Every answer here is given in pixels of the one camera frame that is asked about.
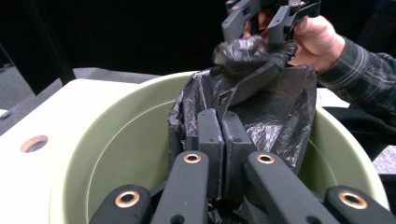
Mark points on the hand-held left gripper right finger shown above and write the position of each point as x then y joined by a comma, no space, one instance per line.
235,155

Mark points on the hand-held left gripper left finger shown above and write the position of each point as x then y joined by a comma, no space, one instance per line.
214,161

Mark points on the black plastic trash bag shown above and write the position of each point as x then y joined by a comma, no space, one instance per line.
274,124

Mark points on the green plastic trash bin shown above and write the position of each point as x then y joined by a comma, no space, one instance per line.
124,140

